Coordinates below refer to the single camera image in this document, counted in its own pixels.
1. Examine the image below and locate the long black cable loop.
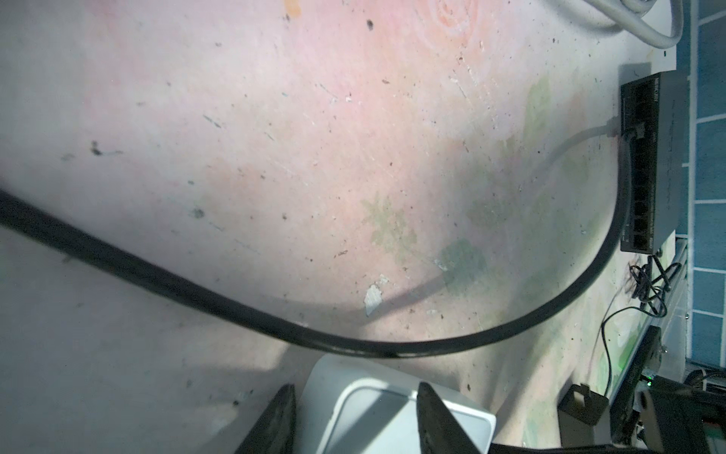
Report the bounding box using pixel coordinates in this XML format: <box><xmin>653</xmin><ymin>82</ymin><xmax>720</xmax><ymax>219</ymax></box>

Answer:
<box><xmin>0</xmin><ymin>132</ymin><xmax>636</xmax><ymax>359</ymax></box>

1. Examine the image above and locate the white small router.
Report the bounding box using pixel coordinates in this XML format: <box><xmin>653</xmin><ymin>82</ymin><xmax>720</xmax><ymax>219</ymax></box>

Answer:
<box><xmin>294</xmin><ymin>354</ymin><xmax>497</xmax><ymax>454</ymax></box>

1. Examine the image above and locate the dark grey network switch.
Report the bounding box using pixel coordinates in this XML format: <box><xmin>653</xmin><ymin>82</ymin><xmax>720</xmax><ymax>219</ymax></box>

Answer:
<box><xmin>620</xmin><ymin>70</ymin><xmax>689</xmax><ymax>255</ymax></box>

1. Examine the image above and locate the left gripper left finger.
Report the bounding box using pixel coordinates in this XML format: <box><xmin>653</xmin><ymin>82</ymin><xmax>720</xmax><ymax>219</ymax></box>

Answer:
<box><xmin>234</xmin><ymin>384</ymin><xmax>297</xmax><ymax>454</ymax></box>

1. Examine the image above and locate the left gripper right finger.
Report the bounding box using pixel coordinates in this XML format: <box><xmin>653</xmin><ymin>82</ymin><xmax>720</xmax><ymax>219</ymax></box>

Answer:
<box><xmin>416</xmin><ymin>382</ymin><xmax>480</xmax><ymax>454</ymax></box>

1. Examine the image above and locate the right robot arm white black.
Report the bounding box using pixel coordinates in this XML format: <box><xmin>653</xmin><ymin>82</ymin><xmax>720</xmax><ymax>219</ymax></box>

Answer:
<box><xmin>544</xmin><ymin>327</ymin><xmax>725</xmax><ymax>453</ymax></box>

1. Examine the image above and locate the grey ethernet cable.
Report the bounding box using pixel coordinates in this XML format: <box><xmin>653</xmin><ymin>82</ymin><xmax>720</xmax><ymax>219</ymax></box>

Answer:
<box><xmin>549</xmin><ymin>0</ymin><xmax>686</xmax><ymax>166</ymax></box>

